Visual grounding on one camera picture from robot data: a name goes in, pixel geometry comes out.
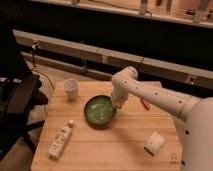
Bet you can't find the green ceramic bowl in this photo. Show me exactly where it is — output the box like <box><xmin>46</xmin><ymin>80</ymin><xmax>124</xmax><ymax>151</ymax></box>
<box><xmin>84</xmin><ymin>95</ymin><xmax>117</xmax><ymax>126</ymax></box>

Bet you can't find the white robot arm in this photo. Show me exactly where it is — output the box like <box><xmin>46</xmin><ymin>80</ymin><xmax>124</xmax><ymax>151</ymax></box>
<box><xmin>111</xmin><ymin>66</ymin><xmax>213</xmax><ymax>171</ymax></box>

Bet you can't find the orange carrot toy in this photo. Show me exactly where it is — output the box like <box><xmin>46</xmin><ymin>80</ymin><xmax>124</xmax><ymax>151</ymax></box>
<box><xmin>141</xmin><ymin>100</ymin><xmax>150</xmax><ymax>110</ymax></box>

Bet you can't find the wooden table board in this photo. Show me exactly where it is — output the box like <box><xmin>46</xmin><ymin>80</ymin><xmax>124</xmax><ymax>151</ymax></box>
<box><xmin>31</xmin><ymin>81</ymin><xmax>182</xmax><ymax>171</ymax></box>

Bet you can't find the white paper cup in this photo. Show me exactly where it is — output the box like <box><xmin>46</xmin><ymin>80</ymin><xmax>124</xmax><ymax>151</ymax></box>
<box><xmin>63</xmin><ymin>79</ymin><xmax>79</xmax><ymax>100</ymax></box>

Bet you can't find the white plastic bottle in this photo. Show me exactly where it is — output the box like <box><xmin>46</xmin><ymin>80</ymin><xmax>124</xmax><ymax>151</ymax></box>
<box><xmin>48</xmin><ymin>119</ymin><xmax>74</xmax><ymax>159</ymax></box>

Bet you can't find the black office chair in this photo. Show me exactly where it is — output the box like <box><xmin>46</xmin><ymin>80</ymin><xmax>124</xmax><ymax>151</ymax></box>
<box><xmin>0</xmin><ymin>20</ymin><xmax>48</xmax><ymax>161</ymax></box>

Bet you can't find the black cable on floor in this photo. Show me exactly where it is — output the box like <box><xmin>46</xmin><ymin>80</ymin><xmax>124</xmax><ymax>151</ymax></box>
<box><xmin>31</xmin><ymin>41</ymin><xmax>57</xmax><ymax>90</ymax></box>

